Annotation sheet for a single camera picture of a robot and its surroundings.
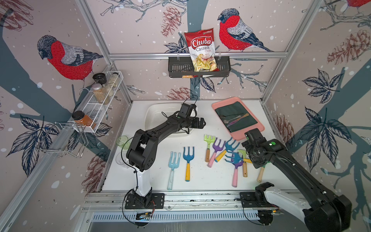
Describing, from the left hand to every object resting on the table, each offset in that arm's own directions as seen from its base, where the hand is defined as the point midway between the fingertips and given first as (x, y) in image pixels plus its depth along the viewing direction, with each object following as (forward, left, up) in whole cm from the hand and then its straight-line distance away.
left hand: (202, 120), depth 91 cm
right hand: (-19, -24, -2) cm, 31 cm away
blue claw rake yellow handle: (-20, -21, -13) cm, 32 cm away
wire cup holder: (-25, +60, +21) cm, 68 cm away
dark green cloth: (+14, -27, -13) cm, 33 cm away
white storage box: (+16, +35, -11) cm, 40 cm away
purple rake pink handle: (-13, -9, -13) cm, 21 cm away
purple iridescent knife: (+15, -36, -13) cm, 41 cm away
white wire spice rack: (-6, +59, +17) cm, 62 cm away
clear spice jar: (+16, +55, +21) cm, 61 cm away
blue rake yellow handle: (-19, +9, -13) cm, 25 cm away
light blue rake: (-25, +18, -13) cm, 34 cm away
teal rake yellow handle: (-13, -17, -13) cm, 25 cm away
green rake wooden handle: (-6, -5, -14) cm, 16 cm away
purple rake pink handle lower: (-32, -17, -12) cm, 38 cm away
